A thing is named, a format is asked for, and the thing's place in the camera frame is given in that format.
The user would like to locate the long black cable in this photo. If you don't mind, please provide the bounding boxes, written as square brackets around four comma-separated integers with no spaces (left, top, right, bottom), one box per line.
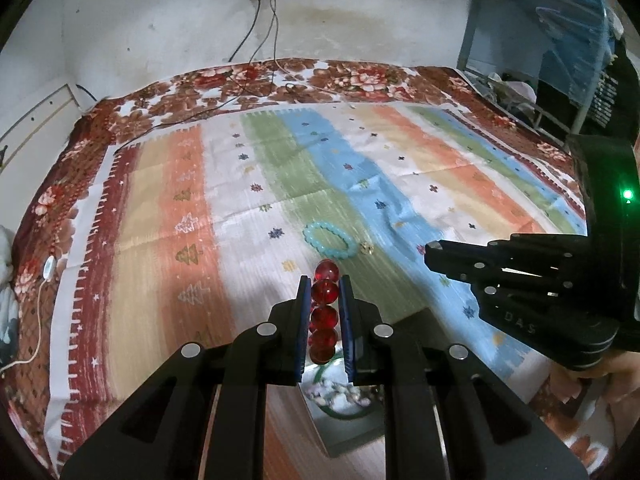
[114,0,321,153]

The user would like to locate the grey crumpled clothes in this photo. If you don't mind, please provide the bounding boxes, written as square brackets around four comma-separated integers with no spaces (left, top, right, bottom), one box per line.
[0,224,22,367]

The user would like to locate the red floral blanket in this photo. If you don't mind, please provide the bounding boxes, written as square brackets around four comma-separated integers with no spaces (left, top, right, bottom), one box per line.
[0,59,640,480]

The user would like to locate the blue mosquito net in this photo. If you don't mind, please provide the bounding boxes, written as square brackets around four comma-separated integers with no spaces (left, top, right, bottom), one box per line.
[465,0,621,126]

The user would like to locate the white pink bead bracelet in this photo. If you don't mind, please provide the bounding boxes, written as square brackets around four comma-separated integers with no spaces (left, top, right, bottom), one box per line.
[306,379,382,407]

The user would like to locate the white cable with round switch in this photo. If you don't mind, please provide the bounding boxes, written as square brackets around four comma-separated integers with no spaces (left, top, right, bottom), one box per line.
[0,256,58,373]

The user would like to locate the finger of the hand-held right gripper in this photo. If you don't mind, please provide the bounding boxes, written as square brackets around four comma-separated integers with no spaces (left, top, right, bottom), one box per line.
[465,260,596,313]
[424,234,593,281]

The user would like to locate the metal rack with clothes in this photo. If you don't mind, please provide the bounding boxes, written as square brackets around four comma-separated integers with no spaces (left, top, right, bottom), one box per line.
[456,0,618,137]

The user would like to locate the black power cable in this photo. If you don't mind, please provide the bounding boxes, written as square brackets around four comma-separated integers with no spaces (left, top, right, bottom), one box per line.
[229,0,263,63]

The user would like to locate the green jade bangle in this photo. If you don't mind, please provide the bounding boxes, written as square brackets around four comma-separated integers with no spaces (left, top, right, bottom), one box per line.
[316,352,383,421]

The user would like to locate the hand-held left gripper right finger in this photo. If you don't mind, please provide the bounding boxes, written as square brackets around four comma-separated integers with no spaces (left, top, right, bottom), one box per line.
[339,275,590,480]

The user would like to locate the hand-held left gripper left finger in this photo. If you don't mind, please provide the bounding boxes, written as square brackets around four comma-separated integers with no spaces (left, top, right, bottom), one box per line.
[60,275,314,480]

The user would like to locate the dark red bead bracelet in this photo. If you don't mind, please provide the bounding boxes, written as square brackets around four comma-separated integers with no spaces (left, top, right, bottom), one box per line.
[307,259,344,364]

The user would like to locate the white headboard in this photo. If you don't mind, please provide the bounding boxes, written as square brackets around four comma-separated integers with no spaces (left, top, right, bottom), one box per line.
[0,84,85,171]

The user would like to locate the silver metal tin box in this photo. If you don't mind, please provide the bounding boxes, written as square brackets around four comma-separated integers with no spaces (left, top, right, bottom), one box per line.
[299,307,441,459]

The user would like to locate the striped printed cloth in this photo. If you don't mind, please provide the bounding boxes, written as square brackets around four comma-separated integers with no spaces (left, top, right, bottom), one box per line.
[44,101,591,476]

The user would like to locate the light blue bead bracelet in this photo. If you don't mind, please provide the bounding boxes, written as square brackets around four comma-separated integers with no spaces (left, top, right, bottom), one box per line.
[302,222,359,260]

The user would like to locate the black printed garment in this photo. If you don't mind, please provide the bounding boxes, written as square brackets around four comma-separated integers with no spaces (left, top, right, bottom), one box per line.
[535,35,640,142]

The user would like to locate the thin white cable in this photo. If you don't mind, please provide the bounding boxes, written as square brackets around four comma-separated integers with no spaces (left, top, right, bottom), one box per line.
[270,0,351,106]

